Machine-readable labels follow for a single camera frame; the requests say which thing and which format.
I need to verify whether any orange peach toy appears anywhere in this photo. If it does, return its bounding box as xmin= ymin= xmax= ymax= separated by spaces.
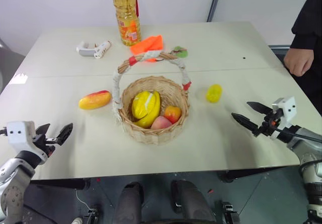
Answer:
xmin=164 ymin=105 xmax=182 ymax=124

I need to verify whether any yellow lemon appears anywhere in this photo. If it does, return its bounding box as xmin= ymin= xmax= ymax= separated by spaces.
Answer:
xmin=205 ymin=83 xmax=223 ymax=104

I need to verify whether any green round toy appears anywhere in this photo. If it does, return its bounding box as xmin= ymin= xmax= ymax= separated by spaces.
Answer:
xmin=170 ymin=45 xmax=189 ymax=59

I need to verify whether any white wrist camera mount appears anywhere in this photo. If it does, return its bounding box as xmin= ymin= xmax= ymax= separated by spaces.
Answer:
xmin=6 ymin=120 xmax=50 ymax=163
xmin=270 ymin=96 xmax=297 ymax=140

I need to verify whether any black table frame bar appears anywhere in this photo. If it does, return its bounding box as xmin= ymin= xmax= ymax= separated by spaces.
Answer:
xmin=217 ymin=167 xmax=303 ymax=184
xmin=29 ymin=178 xmax=92 ymax=191

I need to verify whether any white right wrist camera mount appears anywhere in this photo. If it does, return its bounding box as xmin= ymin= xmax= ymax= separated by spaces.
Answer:
xmin=270 ymin=96 xmax=297 ymax=140

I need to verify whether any dark rounded shape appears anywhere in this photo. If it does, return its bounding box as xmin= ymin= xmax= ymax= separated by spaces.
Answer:
xmin=171 ymin=179 xmax=217 ymax=224
xmin=114 ymin=181 xmax=145 ymax=224

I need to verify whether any person in black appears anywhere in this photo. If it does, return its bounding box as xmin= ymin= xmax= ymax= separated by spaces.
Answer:
xmin=291 ymin=0 xmax=322 ymax=114

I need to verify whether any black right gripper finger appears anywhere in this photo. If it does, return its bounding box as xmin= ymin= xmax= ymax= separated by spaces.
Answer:
xmin=231 ymin=112 xmax=260 ymax=134
xmin=246 ymin=101 xmax=273 ymax=115

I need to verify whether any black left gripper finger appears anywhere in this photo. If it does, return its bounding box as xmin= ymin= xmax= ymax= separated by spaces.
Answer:
xmin=35 ymin=123 xmax=51 ymax=141
xmin=55 ymin=122 xmax=74 ymax=146

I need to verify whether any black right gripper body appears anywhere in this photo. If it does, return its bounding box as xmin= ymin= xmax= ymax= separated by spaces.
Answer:
xmin=252 ymin=108 xmax=284 ymax=140

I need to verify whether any white floor cable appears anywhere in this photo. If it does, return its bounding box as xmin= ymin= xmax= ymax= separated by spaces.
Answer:
xmin=72 ymin=189 xmax=98 ymax=224

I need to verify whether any grey wall pillar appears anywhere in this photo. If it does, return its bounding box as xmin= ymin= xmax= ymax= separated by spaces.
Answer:
xmin=206 ymin=0 xmax=225 ymax=23

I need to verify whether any person's bare hand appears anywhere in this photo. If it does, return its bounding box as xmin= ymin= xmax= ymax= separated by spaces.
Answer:
xmin=283 ymin=48 xmax=315 ymax=77

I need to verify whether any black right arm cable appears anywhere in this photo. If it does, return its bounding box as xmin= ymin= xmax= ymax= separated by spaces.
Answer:
xmin=277 ymin=129 xmax=322 ymax=144

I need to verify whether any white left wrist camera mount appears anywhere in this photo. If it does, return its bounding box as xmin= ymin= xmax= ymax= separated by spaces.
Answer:
xmin=6 ymin=120 xmax=50 ymax=163

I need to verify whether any orange cloth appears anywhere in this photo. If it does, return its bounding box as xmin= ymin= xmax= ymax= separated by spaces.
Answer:
xmin=129 ymin=34 xmax=164 ymax=62

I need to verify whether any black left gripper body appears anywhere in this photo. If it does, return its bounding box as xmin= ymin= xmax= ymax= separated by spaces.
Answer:
xmin=32 ymin=134 xmax=60 ymax=159

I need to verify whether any pink peach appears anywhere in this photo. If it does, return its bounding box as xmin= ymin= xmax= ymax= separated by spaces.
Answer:
xmin=150 ymin=116 xmax=173 ymax=130

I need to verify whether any cooking oil bottle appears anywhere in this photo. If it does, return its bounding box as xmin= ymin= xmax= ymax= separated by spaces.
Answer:
xmin=112 ymin=0 xmax=142 ymax=47

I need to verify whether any yellow starfruit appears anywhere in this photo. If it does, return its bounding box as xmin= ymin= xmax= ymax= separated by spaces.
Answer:
xmin=131 ymin=90 xmax=162 ymax=128

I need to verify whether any red yellow mango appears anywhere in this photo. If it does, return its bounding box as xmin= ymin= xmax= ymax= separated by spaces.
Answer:
xmin=78 ymin=90 xmax=112 ymax=110

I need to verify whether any white handheld device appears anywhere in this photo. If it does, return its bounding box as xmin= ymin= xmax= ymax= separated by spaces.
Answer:
xmin=76 ymin=40 xmax=112 ymax=59

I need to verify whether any wicker basket with handle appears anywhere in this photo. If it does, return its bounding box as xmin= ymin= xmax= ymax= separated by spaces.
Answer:
xmin=112 ymin=50 xmax=193 ymax=146

